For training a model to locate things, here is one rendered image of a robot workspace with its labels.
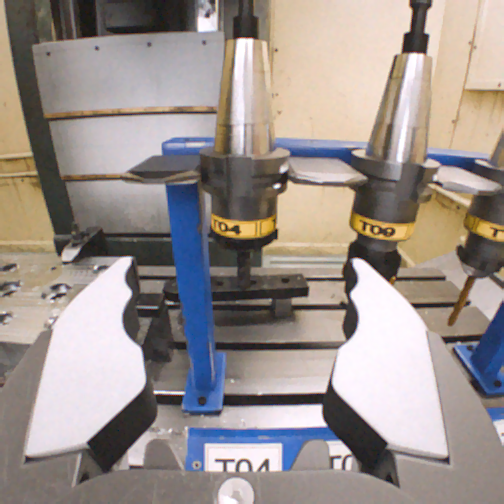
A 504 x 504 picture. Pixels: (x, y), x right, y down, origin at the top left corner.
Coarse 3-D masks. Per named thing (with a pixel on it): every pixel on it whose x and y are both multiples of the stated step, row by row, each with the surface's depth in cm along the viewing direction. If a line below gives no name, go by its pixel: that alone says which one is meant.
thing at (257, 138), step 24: (240, 48) 15; (264, 48) 16; (240, 72) 16; (264, 72) 16; (240, 96) 16; (264, 96) 17; (216, 120) 18; (240, 120) 17; (264, 120) 17; (216, 144) 18; (240, 144) 17; (264, 144) 18
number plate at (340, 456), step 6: (330, 444) 27; (336, 444) 27; (342, 444) 27; (330, 450) 27; (336, 450) 27; (342, 450) 27; (348, 450) 27; (330, 456) 27; (336, 456) 27; (342, 456) 27; (348, 456) 27; (336, 462) 27; (342, 462) 27; (348, 462) 27; (336, 468) 27; (342, 468) 27; (348, 468) 27
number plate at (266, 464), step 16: (208, 448) 27; (224, 448) 27; (240, 448) 27; (256, 448) 27; (272, 448) 27; (208, 464) 26; (224, 464) 27; (240, 464) 27; (256, 464) 27; (272, 464) 27
